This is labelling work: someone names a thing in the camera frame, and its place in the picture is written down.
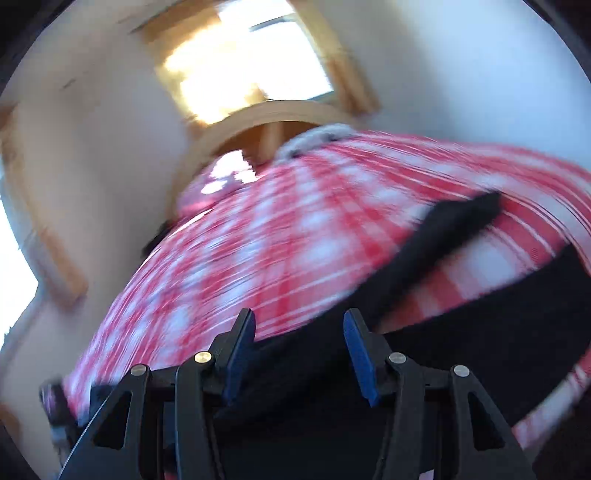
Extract red plaid bedspread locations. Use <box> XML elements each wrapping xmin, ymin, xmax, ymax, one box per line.
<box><xmin>62</xmin><ymin>129</ymin><xmax>591</xmax><ymax>455</ymax></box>

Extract white patterned pillow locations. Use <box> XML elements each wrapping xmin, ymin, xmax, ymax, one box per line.
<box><xmin>277</xmin><ymin>122</ymin><xmax>357</xmax><ymax>160</ymax></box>

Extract black pants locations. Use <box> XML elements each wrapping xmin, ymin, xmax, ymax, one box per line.
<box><xmin>88</xmin><ymin>191</ymin><xmax>591</xmax><ymax>480</ymax></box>

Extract narrow yellow curtain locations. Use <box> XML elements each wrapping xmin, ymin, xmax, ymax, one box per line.
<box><xmin>295</xmin><ymin>0</ymin><xmax>382</xmax><ymax>117</ymax></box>

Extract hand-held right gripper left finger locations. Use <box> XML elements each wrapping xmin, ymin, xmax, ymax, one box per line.
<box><xmin>58</xmin><ymin>308</ymin><xmax>257</xmax><ymax>480</ymax></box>

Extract side window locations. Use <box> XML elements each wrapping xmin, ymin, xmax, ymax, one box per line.
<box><xmin>0</xmin><ymin>175</ymin><xmax>41</xmax><ymax>352</ymax></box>

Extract yellow side window curtain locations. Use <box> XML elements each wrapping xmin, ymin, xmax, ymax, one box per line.
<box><xmin>0</xmin><ymin>104</ymin><xmax>89</xmax><ymax>306</ymax></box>

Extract wide yellow sheer curtain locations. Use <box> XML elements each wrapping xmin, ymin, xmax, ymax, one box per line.
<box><xmin>142</xmin><ymin>4</ymin><xmax>271</xmax><ymax>129</ymax></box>

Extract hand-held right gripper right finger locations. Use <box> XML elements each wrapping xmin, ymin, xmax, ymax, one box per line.
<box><xmin>343</xmin><ymin>308</ymin><xmax>537</xmax><ymax>480</ymax></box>

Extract pink pillow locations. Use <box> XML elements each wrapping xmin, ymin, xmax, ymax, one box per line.
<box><xmin>179</xmin><ymin>151</ymin><xmax>260</xmax><ymax>214</ymax></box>

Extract cream wooden headboard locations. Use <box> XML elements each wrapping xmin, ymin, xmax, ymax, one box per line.
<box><xmin>170</xmin><ymin>99</ymin><xmax>357</xmax><ymax>219</ymax></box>

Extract dark cloth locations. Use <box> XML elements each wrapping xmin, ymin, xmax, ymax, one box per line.
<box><xmin>141</xmin><ymin>220</ymin><xmax>172</xmax><ymax>257</ymax></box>

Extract window with white frame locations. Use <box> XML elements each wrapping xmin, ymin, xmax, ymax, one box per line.
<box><xmin>157</xmin><ymin>0</ymin><xmax>336</xmax><ymax>126</ymax></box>

